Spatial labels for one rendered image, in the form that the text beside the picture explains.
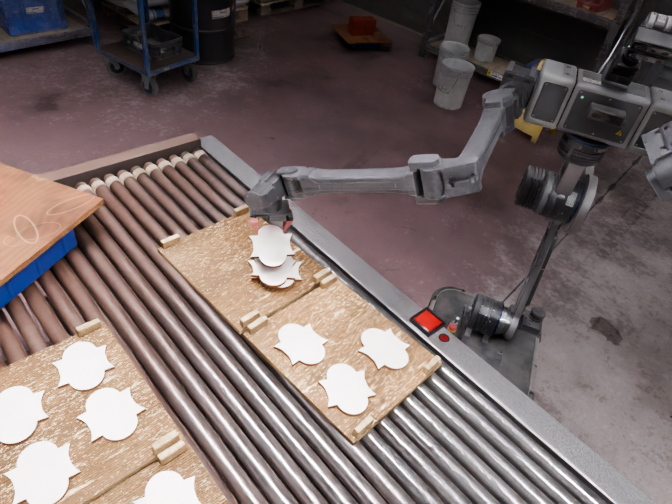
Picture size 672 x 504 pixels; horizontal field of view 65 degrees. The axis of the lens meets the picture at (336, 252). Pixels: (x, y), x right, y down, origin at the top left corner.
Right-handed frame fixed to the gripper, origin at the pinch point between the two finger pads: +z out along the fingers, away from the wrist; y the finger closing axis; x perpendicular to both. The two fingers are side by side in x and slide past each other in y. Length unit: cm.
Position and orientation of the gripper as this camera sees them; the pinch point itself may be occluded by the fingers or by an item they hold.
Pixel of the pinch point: (270, 231)
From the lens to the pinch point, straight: 154.6
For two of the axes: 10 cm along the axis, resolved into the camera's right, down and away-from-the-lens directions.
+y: 9.7, -0.5, 2.2
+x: -1.9, -6.8, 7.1
